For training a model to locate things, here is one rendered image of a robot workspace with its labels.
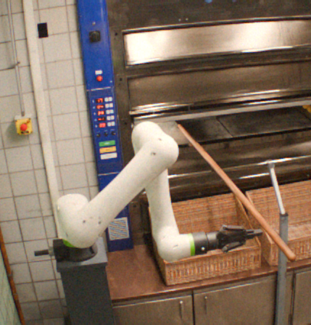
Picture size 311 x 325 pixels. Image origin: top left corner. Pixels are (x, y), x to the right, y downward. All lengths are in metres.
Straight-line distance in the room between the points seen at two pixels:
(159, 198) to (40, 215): 1.32
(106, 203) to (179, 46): 1.39
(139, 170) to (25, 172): 1.42
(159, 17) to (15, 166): 1.18
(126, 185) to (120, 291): 1.23
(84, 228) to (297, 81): 1.85
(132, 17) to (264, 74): 0.85
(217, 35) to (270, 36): 0.32
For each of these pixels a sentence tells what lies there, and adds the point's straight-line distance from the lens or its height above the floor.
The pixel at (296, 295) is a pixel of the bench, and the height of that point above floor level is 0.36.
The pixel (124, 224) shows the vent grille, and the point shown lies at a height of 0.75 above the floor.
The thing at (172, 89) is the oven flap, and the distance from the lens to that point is 3.24.
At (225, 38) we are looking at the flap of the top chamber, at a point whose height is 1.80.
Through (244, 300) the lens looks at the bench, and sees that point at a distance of 3.29.
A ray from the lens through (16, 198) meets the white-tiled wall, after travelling 3.40.
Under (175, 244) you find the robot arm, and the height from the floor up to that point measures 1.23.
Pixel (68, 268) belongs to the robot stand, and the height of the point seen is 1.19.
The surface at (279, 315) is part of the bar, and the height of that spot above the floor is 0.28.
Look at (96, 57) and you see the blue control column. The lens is 3.12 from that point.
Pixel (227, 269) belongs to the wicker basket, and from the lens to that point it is 3.19.
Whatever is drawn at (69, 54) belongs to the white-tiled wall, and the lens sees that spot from 3.14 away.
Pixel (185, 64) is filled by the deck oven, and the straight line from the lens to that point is 3.22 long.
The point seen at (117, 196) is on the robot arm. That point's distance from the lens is 2.02.
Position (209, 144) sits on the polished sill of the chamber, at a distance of 3.38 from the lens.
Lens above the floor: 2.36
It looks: 22 degrees down
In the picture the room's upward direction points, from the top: 5 degrees counter-clockwise
